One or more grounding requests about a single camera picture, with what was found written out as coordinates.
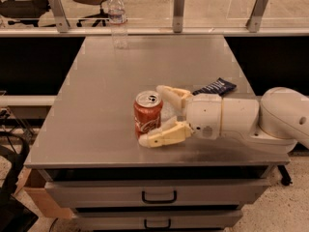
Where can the black drawer handle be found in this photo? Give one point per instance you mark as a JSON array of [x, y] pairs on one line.
[[159, 198], [157, 224]]

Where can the right metal bracket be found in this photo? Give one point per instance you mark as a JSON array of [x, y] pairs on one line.
[[253, 23]]

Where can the grey drawer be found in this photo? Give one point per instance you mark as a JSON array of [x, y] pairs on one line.
[[193, 219], [103, 194]]

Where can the blue snack bag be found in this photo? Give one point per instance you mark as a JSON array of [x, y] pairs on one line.
[[219, 87]]

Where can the black upper drawer handle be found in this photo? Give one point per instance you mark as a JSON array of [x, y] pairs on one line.
[[159, 198]]

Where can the middle metal bracket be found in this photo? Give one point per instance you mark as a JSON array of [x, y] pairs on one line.
[[178, 11]]

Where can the black lower drawer handle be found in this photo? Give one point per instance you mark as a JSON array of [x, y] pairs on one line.
[[157, 224]]

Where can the upper grey drawer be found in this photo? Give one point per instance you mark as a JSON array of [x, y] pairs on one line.
[[103, 194]]

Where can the cardboard box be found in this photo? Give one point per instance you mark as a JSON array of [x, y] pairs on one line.
[[32, 182]]

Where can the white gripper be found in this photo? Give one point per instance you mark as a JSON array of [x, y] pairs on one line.
[[205, 114]]

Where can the clear plastic water bottle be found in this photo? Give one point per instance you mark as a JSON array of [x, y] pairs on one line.
[[117, 22]]

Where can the black caster wheel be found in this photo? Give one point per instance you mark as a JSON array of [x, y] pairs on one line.
[[286, 178]]

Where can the red coke can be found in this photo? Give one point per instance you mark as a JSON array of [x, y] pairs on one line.
[[147, 112]]

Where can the left metal bracket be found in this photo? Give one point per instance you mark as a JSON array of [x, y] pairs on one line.
[[61, 21]]

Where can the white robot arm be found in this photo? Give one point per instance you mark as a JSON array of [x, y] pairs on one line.
[[275, 123]]

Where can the lower grey drawer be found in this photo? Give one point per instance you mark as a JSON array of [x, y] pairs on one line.
[[193, 219]]

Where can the metal bracket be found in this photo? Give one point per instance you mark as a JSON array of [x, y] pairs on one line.
[[253, 23], [61, 21], [178, 11]]

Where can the black office chair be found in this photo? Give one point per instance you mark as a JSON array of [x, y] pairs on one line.
[[27, 12]]

